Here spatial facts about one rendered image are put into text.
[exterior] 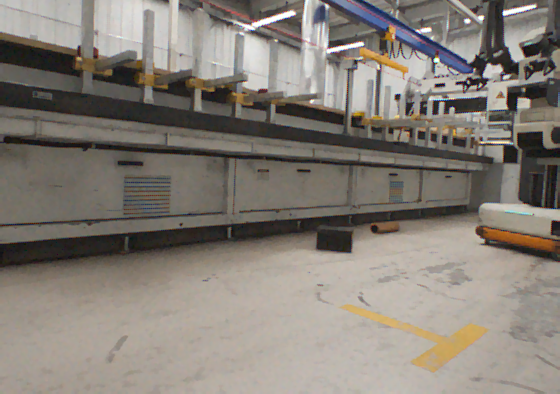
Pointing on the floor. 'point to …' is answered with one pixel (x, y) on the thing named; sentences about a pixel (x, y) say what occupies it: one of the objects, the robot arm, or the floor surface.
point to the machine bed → (188, 179)
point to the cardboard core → (384, 227)
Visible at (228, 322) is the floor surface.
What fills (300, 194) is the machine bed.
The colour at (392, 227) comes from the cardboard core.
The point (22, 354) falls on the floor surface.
